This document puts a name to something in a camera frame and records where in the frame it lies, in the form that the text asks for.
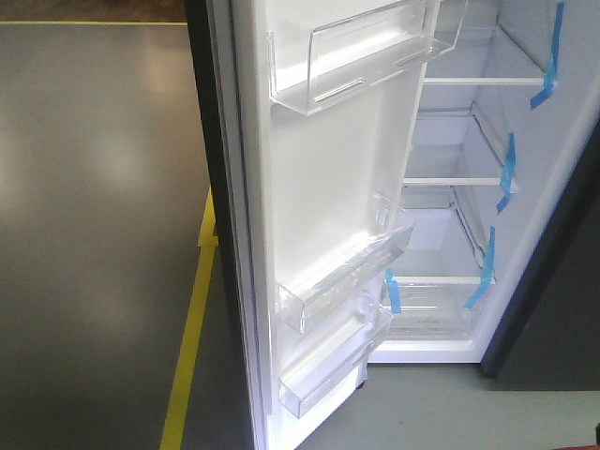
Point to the dark fridge door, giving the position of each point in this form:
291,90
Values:
283,185

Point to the clear upper door bin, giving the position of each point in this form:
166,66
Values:
323,52

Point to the clear lower door bin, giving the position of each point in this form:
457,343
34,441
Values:
330,354

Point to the dark grey fridge body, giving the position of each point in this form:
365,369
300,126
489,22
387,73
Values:
503,121

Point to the clear door bin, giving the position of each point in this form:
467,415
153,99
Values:
330,354
310,292
323,52

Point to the yellow floor tape line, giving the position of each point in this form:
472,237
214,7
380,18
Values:
103,186

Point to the clear middle door bin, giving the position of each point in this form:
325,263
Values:
310,292

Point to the clear crisper drawer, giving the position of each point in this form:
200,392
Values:
434,308

